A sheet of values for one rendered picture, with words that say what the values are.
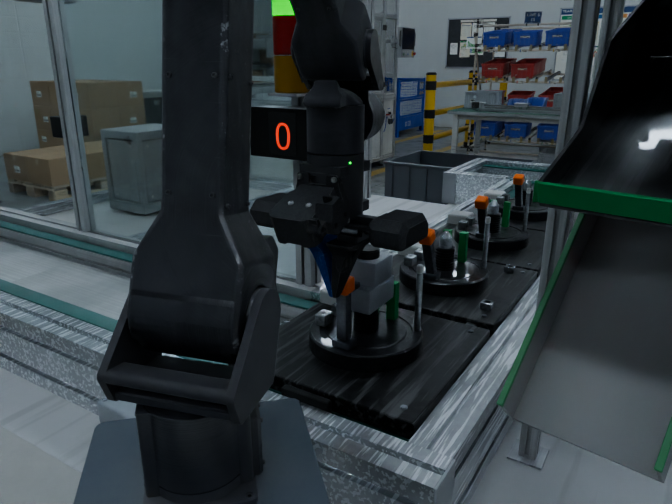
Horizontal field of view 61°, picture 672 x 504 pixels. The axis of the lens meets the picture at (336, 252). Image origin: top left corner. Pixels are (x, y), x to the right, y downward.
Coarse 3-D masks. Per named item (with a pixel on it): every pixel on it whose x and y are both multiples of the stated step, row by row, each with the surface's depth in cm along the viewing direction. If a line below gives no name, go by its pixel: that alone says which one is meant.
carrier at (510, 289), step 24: (408, 264) 91; (456, 264) 92; (480, 264) 92; (408, 288) 87; (432, 288) 85; (456, 288) 84; (480, 288) 86; (504, 288) 87; (528, 288) 90; (432, 312) 80; (456, 312) 79; (480, 312) 79; (504, 312) 79
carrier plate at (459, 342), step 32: (448, 320) 77; (288, 352) 68; (448, 352) 68; (288, 384) 63; (320, 384) 62; (352, 384) 62; (384, 384) 62; (416, 384) 62; (448, 384) 62; (352, 416) 59; (384, 416) 57; (416, 416) 56
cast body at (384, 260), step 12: (372, 252) 65; (384, 252) 68; (360, 264) 65; (372, 264) 64; (384, 264) 66; (360, 276) 66; (372, 276) 65; (384, 276) 67; (360, 288) 65; (372, 288) 65; (384, 288) 67; (360, 300) 65; (372, 300) 65; (384, 300) 68; (360, 312) 66; (372, 312) 66
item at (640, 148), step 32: (640, 32) 57; (608, 64) 52; (640, 64) 59; (608, 96) 54; (640, 96) 56; (608, 128) 53; (640, 128) 52; (576, 160) 51; (608, 160) 50; (640, 160) 48; (544, 192) 47; (576, 192) 45; (608, 192) 43; (640, 192) 45
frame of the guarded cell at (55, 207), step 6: (48, 204) 171; (54, 204) 173; (60, 204) 174; (66, 204) 176; (72, 204) 178; (24, 210) 165; (30, 210) 167; (36, 210) 168; (42, 210) 170; (48, 210) 171; (54, 210) 173; (60, 210) 175
